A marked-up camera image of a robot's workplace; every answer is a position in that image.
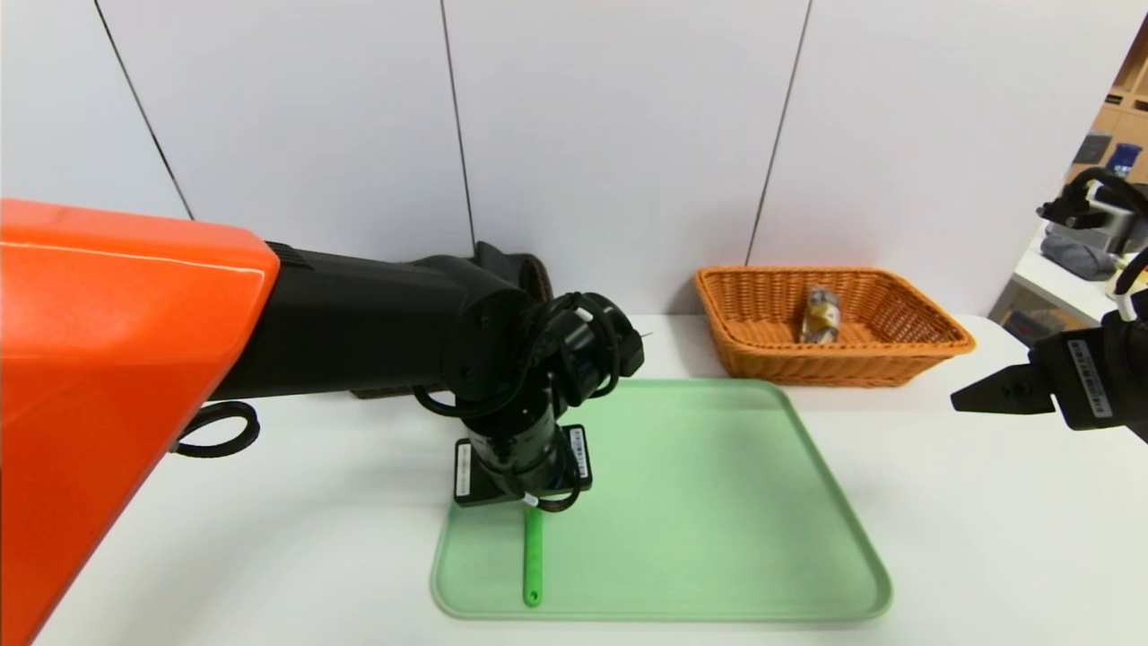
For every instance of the dark brown wicker basket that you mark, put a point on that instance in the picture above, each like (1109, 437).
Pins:
(538, 278)

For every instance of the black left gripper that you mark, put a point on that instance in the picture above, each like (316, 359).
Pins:
(484, 477)

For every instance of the white bottle with blue cap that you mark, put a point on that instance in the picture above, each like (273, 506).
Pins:
(1123, 160)

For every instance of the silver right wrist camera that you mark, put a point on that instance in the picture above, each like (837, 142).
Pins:
(1112, 215)

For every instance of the plastic brown snack roll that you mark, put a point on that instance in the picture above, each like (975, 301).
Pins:
(821, 314)

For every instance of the wooden shelf unit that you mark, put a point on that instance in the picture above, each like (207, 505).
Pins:
(1126, 108)

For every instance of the white side table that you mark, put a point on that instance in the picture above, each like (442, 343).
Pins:
(1058, 292)

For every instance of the light green plastic tray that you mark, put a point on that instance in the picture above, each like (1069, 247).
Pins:
(700, 538)

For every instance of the orange wicker basket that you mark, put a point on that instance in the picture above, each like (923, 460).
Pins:
(762, 359)

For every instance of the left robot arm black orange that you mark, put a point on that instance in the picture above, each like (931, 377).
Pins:
(117, 359)

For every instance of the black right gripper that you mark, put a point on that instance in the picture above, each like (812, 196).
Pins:
(1083, 377)

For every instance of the grey black pouch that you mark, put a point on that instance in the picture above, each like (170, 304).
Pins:
(1076, 260)

